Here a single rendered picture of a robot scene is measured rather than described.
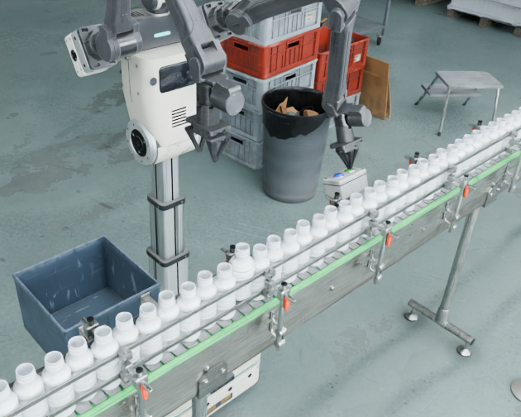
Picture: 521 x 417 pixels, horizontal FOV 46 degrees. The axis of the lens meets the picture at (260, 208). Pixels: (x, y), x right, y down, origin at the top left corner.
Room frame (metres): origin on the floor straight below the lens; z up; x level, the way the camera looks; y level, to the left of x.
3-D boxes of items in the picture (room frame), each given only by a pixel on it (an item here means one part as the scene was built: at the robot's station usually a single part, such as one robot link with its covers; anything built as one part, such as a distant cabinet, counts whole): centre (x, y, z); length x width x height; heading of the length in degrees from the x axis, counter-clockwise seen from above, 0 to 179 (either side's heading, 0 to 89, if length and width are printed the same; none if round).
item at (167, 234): (1.88, 0.35, 0.74); 0.11 x 0.11 x 0.40; 45
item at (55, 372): (0.88, 0.41, 1.08); 0.06 x 0.06 x 0.17
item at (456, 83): (4.79, -1.56, 0.21); 0.61 x 0.47 x 0.41; 9
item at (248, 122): (4.06, 0.01, 0.33); 0.61 x 0.41 x 0.22; 141
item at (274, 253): (1.35, -0.04, 1.08); 0.06 x 0.06 x 0.17
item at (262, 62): (4.07, 0.01, 0.78); 0.61 x 0.41 x 0.22; 142
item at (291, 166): (3.49, -0.19, 0.32); 0.45 x 0.45 x 0.64
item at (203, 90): (1.37, 0.14, 1.57); 0.07 x 0.06 x 0.07; 47
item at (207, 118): (1.38, 0.14, 1.51); 0.10 x 0.07 x 0.07; 46
